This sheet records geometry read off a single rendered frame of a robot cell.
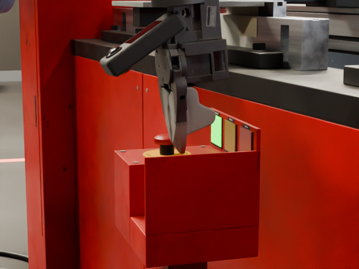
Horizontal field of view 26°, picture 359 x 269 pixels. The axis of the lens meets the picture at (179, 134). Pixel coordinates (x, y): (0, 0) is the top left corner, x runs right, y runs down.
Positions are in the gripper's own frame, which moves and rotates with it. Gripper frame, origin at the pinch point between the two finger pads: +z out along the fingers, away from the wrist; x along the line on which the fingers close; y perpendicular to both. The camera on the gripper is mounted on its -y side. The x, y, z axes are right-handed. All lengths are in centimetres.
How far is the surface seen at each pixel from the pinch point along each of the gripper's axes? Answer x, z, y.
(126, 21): 124, -10, 22
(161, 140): 8.6, 1.0, 0.2
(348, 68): 9.4, -5.9, 31.5
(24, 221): 243, 80, -8
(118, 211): 12.2, 11.7, -6.5
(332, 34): 63, -6, 57
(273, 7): 45, -14, 35
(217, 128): 10.8, 0.9, 9.7
